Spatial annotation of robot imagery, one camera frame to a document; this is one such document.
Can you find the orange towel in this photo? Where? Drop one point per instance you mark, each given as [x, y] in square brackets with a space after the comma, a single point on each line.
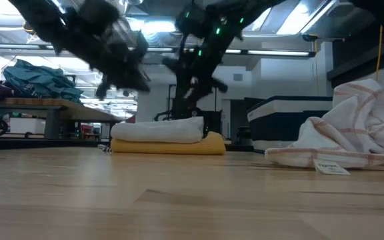
[178, 149]

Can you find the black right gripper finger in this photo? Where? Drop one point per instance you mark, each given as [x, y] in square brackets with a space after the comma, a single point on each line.
[183, 110]

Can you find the grey wall box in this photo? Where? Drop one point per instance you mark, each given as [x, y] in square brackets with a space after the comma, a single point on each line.
[238, 77]

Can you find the white towel with red checks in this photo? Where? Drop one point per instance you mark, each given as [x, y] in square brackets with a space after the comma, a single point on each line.
[362, 133]

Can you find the plain white towel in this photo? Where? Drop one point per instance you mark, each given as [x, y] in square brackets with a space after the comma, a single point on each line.
[158, 130]

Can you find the black side table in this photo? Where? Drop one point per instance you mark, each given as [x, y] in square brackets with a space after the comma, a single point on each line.
[355, 63]

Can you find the navy blue fabric bin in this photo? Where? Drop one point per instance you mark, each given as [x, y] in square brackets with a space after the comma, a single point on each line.
[278, 130]

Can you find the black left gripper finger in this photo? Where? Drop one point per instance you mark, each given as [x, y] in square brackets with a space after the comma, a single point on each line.
[138, 83]

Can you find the teal cloth heap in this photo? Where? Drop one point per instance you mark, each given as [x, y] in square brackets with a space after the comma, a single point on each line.
[38, 80]

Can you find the wooden workbench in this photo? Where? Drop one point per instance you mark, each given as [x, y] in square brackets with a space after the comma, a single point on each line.
[78, 111]

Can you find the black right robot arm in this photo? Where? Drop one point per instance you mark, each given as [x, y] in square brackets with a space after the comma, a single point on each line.
[218, 30]

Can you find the long ceiling light bar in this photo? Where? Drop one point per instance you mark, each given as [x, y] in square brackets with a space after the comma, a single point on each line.
[272, 52]

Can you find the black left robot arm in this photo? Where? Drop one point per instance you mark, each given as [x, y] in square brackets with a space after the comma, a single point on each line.
[62, 30]

